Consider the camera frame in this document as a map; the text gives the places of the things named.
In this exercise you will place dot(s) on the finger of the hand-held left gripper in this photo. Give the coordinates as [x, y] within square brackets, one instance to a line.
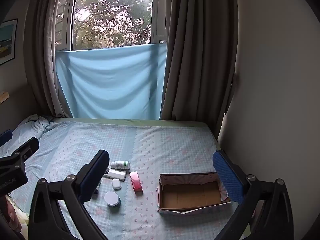
[26, 148]
[5, 137]

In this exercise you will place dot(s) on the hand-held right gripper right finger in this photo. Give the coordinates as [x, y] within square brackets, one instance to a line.
[228, 177]

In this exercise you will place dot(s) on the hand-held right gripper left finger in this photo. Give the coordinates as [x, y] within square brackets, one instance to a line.
[93, 177]

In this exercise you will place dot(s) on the white remote control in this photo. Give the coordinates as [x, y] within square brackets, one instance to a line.
[116, 174]

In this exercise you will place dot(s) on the white earbud case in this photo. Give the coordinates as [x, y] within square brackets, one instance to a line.
[116, 184]

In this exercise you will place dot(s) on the dark jar with white lid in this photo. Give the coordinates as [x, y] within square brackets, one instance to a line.
[112, 198]

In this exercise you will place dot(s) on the white bottle with green label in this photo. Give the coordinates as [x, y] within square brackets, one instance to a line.
[120, 165]

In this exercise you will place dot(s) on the red carton box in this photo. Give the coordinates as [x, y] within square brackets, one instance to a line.
[136, 182]

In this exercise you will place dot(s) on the cardboard box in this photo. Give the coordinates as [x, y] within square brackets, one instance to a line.
[190, 197]

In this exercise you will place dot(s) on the person's left hand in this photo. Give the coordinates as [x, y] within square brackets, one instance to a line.
[10, 210]

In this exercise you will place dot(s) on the crumpled light blue blanket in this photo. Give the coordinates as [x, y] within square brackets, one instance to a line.
[32, 124]

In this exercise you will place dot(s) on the grey-brown curtain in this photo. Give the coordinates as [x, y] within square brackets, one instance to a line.
[45, 55]
[197, 55]

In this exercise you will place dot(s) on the light blue hanging cloth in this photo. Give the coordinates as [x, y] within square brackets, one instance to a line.
[110, 85]

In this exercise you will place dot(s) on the window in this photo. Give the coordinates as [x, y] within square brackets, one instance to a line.
[112, 12]

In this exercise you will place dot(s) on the small wooden wall piece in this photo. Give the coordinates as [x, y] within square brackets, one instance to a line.
[3, 97]

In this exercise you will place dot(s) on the framed wall picture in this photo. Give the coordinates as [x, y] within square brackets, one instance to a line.
[7, 42]

